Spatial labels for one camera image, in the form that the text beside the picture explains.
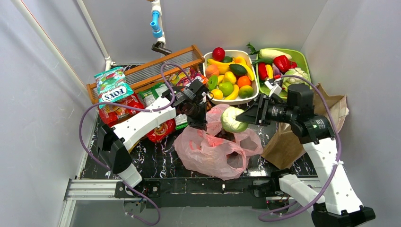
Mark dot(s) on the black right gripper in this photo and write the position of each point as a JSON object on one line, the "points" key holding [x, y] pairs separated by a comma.
{"points": [[261, 111]]}

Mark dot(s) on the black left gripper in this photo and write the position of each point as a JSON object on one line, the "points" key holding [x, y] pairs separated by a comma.
{"points": [[200, 114]]}

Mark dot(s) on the green cabbage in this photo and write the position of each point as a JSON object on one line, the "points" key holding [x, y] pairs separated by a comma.
{"points": [[229, 121]]}

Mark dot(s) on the pink plastic grocery bag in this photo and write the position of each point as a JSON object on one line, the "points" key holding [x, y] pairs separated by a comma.
{"points": [[216, 152]]}

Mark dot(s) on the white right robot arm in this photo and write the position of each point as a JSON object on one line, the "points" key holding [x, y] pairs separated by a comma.
{"points": [[336, 204]]}

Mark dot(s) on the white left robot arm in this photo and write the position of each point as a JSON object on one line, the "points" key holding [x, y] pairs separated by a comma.
{"points": [[114, 142]]}

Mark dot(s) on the green Chiba chips bag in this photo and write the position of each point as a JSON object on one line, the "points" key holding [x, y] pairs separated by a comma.
{"points": [[181, 121]]}

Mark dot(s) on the orange Fox's candy bag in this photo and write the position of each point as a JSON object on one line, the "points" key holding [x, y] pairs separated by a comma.
{"points": [[185, 78]]}

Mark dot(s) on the yellow orange small fruit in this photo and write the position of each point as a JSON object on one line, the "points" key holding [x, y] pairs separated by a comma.
{"points": [[217, 94]]}

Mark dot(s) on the green bell pepper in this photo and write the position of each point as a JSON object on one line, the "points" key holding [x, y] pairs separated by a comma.
{"points": [[212, 82]]}

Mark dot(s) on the peach fruit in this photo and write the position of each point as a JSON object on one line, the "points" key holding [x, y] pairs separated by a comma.
{"points": [[212, 70]]}

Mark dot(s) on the cauliflower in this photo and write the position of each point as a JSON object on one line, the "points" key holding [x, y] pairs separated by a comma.
{"points": [[296, 73]]}

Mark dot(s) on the green mango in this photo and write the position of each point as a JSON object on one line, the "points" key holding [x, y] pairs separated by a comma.
{"points": [[226, 88]]}

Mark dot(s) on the brown paper bag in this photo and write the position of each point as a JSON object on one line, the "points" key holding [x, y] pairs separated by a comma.
{"points": [[284, 148]]}

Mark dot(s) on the green snack packet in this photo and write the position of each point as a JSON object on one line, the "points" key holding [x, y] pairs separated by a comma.
{"points": [[149, 96]]}

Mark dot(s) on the red chips bag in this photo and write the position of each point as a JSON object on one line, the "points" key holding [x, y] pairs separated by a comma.
{"points": [[161, 131]]}

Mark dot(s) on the yellow pear fruit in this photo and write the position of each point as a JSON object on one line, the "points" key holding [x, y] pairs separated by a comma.
{"points": [[230, 77]]}

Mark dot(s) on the green vegetable basin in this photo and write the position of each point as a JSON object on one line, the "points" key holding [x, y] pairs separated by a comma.
{"points": [[298, 60]]}

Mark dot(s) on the wooden slatted rack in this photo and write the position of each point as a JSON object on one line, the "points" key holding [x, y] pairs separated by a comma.
{"points": [[149, 74]]}

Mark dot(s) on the yellow corn pepper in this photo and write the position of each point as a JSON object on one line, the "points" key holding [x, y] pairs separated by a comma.
{"points": [[270, 71]]}

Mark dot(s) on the red chili pepper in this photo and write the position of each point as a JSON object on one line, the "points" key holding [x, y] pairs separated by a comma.
{"points": [[263, 75]]}

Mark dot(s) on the red bell pepper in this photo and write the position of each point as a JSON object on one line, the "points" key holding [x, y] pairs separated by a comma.
{"points": [[282, 63]]}

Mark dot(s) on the red apple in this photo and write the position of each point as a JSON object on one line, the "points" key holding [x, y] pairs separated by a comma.
{"points": [[218, 54]]}

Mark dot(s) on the dark green avocado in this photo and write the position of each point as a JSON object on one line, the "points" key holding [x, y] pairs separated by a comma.
{"points": [[238, 69]]}

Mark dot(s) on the green cucumber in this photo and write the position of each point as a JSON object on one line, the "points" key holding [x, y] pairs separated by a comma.
{"points": [[263, 60]]}

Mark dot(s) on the yellow banana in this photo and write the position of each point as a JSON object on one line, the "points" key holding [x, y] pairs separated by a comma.
{"points": [[250, 73]]}

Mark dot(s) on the tangerine at basin back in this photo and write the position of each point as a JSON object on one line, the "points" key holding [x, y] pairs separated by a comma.
{"points": [[240, 60]]}

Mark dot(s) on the white pipe with blue valve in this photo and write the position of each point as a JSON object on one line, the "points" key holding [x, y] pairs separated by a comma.
{"points": [[157, 29]]}

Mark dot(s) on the white radish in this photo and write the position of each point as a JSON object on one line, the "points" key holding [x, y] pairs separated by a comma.
{"points": [[271, 53]]}

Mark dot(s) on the white fruit basin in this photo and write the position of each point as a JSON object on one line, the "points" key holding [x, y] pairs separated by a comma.
{"points": [[255, 84]]}

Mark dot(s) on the green Fox's candy bag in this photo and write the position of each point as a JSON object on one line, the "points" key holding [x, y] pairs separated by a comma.
{"points": [[111, 85]]}

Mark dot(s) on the red snack bag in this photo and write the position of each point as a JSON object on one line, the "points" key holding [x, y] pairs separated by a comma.
{"points": [[112, 115]]}

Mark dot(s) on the white corner pipe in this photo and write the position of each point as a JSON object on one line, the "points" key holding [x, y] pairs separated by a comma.
{"points": [[93, 29]]}

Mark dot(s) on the aluminium base frame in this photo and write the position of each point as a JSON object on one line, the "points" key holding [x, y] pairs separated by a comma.
{"points": [[85, 190]]}

